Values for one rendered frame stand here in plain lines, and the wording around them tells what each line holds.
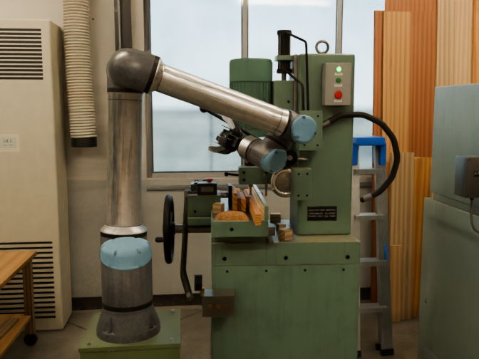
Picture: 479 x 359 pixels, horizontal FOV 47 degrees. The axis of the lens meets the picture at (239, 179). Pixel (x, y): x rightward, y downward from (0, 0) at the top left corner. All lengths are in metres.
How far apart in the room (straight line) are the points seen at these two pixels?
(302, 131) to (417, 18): 2.15
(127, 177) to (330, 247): 0.84
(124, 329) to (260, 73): 1.10
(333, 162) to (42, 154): 1.77
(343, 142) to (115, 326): 1.13
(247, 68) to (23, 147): 1.61
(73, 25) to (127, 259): 2.05
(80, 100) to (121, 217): 1.69
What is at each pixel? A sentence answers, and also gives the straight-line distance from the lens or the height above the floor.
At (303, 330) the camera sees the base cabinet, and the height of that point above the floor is 0.45.
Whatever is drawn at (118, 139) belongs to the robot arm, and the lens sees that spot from 1.77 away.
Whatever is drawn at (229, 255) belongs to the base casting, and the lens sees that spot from 2.12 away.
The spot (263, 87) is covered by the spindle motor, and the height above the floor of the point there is 1.39.
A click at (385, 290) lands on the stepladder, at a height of 0.35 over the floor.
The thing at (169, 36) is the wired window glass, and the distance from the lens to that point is 3.63.
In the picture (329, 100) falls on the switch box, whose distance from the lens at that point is 2.15.
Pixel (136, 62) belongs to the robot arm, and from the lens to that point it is 1.65.
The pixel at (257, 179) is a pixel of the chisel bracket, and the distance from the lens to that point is 2.26.
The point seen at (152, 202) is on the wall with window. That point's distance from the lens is 3.58.
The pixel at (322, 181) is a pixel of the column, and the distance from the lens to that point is 2.22.
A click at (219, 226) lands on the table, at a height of 0.88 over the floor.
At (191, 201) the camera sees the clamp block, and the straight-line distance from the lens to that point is 2.24.
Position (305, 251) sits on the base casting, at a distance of 2.15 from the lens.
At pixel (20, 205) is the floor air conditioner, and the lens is 3.41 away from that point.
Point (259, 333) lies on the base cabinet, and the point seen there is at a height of 0.44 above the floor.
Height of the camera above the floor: 1.31
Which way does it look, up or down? 7 degrees down
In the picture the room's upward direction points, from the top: straight up
